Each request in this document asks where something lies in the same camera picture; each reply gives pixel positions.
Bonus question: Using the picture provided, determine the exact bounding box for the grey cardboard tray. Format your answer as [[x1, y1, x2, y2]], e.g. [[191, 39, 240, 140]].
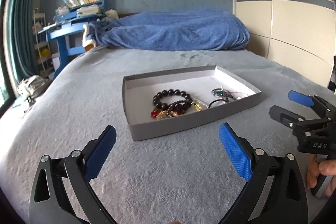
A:
[[123, 65, 262, 142]]

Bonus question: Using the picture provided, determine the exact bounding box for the blue blanket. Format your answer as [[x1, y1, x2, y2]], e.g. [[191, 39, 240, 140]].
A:
[[83, 7, 250, 51]]

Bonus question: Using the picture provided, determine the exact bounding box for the dark red bead bracelet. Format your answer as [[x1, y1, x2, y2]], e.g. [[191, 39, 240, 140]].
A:
[[166, 100, 191, 118]]

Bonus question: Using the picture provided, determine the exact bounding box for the white plush toy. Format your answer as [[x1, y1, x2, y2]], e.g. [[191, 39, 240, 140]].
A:
[[101, 9, 119, 21]]

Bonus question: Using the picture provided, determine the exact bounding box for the blue bead chain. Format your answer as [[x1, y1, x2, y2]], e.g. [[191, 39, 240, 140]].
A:
[[211, 86, 238, 104]]

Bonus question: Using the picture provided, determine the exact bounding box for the black bead bracelet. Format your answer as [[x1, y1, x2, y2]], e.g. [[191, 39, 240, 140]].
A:
[[153, 89, 192, 111]]

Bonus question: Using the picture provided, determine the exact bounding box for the stack of papers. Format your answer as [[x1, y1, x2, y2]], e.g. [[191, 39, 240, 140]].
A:
[[55, 4, 104, 17]]

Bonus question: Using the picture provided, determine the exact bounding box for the silver bag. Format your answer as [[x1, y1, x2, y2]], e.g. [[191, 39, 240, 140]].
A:
[[17, 75, 50, 103]]

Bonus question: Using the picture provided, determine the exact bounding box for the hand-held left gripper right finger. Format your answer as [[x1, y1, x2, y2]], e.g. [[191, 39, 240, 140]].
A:
[[218, 123, 308, 224]]

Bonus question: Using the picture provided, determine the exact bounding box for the blue wooden desk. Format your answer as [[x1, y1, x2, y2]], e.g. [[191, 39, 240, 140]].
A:
[[38, 0, 109, 80]]

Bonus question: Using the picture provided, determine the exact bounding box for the cream wardrobe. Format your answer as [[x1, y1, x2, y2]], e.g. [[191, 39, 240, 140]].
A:
[[228, 0, 336, 94]]

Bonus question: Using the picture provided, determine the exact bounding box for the white shelf rack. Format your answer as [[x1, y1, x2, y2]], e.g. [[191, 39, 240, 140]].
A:
[[33, 7, 56, 81]]

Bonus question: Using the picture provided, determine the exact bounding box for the red bead gold pendant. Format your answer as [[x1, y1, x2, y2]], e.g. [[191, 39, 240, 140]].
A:
[[150, 109, 171, 120]]

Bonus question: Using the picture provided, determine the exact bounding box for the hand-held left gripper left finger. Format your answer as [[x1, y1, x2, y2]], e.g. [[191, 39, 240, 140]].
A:
[[28, 125, 117, 224]]

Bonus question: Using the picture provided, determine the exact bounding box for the person's right hand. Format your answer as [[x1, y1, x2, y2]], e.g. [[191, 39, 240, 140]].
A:
[[306, 154, 336, 197]]

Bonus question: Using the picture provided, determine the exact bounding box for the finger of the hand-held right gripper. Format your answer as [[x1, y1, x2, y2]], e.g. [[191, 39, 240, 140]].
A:
[[269, 105, 308, 133], [288, 90, 329, 116]]

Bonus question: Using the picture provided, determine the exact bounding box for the grey bed cover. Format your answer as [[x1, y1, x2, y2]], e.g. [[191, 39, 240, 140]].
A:
[[0, 47, 336, 224]]

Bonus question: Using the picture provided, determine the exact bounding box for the teal curtain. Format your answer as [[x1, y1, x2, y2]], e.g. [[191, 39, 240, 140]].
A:
[[0, 0, 50, 83]]

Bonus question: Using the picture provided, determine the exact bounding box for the black hair tie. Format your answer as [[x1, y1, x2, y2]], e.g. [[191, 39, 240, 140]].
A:
[[209, 98, 230, 110]]

